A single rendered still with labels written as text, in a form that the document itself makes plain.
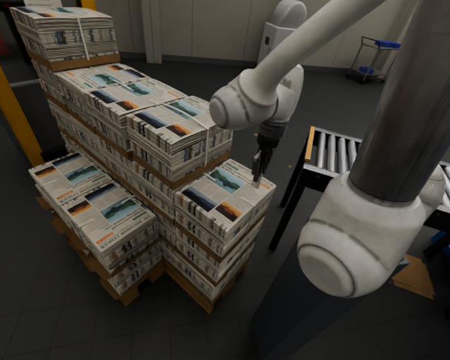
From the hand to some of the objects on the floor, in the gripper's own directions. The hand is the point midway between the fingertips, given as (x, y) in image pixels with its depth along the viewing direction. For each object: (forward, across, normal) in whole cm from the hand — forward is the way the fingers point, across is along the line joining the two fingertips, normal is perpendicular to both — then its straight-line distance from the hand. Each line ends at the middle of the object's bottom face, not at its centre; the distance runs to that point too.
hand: (256, 179), depth 87 cm
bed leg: (+96, -96, -9) cm, 136 cm away
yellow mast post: (+96, +33, -172) cm, 200 cm away
